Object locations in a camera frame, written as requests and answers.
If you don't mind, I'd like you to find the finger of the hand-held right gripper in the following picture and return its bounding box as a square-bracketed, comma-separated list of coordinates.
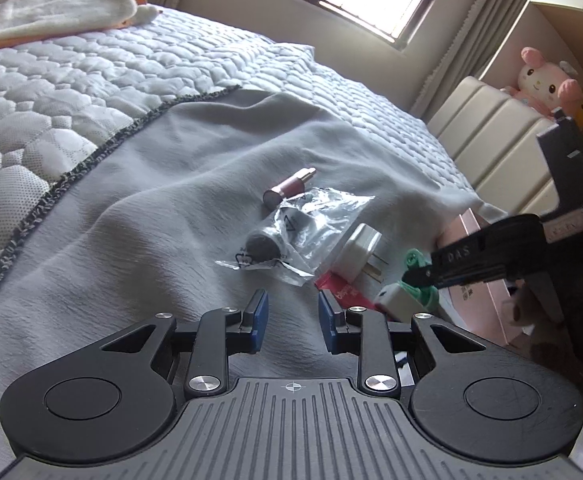
[402, 262, 509, 291]

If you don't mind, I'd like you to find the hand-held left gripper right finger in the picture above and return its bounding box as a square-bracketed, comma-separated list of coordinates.
[318, 290, 487, 401]

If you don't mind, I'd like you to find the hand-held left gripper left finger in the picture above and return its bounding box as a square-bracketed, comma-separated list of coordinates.
[100, 289, 270, 397]

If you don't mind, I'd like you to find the green clip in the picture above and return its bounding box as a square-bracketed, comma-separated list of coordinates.
[402, 248, 439, 308]

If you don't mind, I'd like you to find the red packet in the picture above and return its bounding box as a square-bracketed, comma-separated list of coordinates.
[314, 270, 379, 313]

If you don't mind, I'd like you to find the small white box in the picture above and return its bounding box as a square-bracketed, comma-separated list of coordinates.
[376, 283, 439, 323]

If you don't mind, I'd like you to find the pink cardboard box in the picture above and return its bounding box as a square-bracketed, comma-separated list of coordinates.
[436, 209, 537, 346]

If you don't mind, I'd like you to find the white plug charger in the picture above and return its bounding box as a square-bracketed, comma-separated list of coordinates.
[330, 223, 387, 283]

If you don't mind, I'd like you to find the dark grey round sponge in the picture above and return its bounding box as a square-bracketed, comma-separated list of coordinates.
[248, 230, 280, 264]

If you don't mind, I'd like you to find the clear plastic bag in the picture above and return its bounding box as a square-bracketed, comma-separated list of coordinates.
[214, 186, 376, 289]

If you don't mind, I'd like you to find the pink lipstick tube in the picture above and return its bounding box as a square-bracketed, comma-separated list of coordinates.
[262, 166, 318, 207]

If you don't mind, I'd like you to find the person's right hand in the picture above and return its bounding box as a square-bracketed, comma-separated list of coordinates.
[502, 280, 567, 361]

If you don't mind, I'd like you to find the cream padded headboard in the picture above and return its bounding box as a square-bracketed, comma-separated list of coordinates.
[426, 76, 572, 221]

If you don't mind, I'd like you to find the pink plush toy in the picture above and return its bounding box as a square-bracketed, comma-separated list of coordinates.
[501, 46, 583, 121]

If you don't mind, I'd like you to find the grey blanket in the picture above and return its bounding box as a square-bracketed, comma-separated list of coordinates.
[0, 89, 502, 461]

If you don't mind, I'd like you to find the white quilted mattress cover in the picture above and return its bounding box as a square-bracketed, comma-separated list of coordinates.
[0, 5, 477, 311]

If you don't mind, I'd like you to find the cream fleece blanket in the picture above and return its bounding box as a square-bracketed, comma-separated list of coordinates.
[0, 0, 164, 51]

